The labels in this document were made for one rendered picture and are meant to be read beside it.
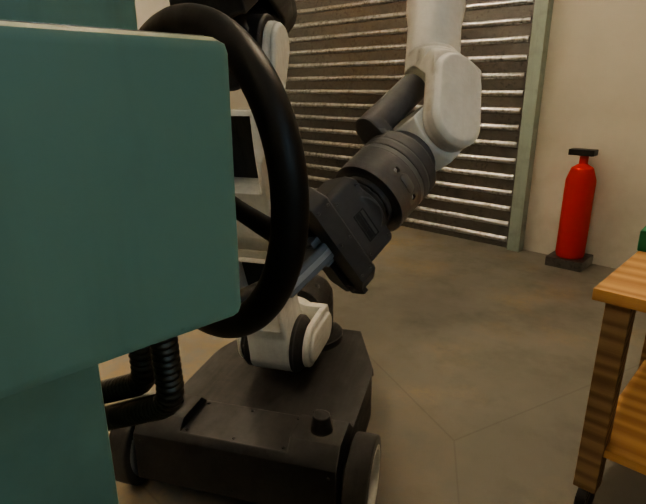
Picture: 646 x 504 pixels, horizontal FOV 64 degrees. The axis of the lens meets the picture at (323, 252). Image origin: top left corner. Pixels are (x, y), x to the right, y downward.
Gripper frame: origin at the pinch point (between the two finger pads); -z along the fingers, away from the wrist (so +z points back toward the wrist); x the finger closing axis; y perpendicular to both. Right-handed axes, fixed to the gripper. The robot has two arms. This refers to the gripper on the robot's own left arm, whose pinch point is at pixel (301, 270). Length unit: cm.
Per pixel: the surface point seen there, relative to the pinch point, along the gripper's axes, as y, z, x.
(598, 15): -86, 242, -60
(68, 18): 11.3, -6.9, 25.6
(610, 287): -8, 52, -53
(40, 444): 20.8, -22.0, 12.0
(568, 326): -70, 107, -130
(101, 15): 11.1, -5.2, 25.0
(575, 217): -99, 180, -133
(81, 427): 20.6, -20.7, 11.3
